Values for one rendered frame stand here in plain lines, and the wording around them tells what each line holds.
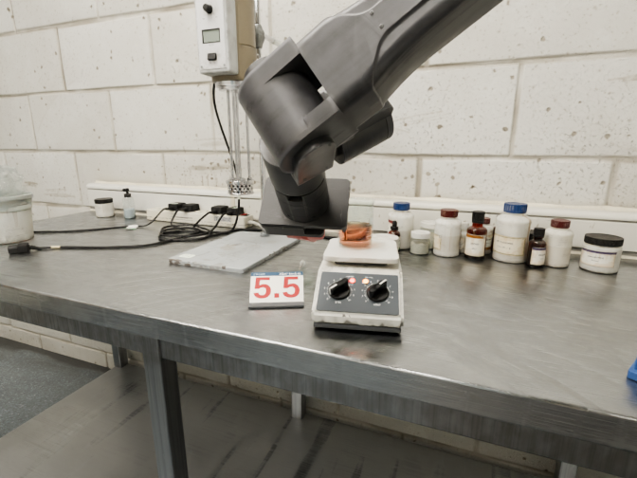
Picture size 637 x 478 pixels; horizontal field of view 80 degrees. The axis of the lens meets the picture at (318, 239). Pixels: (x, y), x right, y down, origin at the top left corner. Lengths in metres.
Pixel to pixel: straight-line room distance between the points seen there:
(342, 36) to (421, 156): 0.84
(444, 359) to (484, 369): 0.05
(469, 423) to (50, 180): 1.81
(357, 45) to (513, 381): 0.39
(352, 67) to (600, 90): 0.90
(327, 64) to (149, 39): 1.29
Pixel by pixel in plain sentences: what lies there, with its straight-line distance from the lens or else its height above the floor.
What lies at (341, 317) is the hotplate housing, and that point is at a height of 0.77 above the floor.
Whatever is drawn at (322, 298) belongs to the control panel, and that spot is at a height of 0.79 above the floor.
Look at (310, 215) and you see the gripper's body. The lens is 0.42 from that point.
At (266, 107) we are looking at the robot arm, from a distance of 0.29.
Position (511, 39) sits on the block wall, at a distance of 1.12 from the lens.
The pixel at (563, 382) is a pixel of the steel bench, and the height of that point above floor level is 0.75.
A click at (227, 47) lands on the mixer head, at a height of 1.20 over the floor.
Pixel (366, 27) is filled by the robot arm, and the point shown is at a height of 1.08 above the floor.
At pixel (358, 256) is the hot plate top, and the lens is 0.60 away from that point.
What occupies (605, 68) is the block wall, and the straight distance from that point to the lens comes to 1.13.
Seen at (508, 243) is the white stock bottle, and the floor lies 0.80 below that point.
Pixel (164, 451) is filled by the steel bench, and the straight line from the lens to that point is 0.85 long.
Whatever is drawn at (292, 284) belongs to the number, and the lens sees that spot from 0.66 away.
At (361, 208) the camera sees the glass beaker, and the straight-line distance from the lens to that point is 0.62.
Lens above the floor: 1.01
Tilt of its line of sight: 14 degrees down
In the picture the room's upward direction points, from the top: straight up
